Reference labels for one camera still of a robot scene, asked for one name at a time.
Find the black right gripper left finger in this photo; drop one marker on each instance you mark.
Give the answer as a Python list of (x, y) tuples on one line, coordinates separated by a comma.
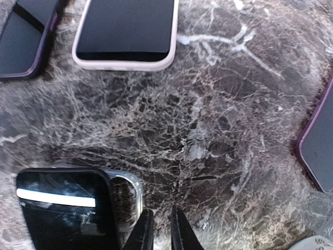
[(141, 237)]

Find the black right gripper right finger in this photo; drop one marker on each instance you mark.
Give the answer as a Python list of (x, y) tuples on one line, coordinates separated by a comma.
[(182, 234)]

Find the clear magsafe phone case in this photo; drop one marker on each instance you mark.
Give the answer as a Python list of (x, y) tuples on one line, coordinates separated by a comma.
[(130, 198)]

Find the black phone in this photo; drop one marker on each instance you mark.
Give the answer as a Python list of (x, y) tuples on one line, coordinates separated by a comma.
[(40, 192)]

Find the white phone dark screen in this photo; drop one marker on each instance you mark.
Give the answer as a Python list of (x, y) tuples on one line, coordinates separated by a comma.
[(126, 35)]

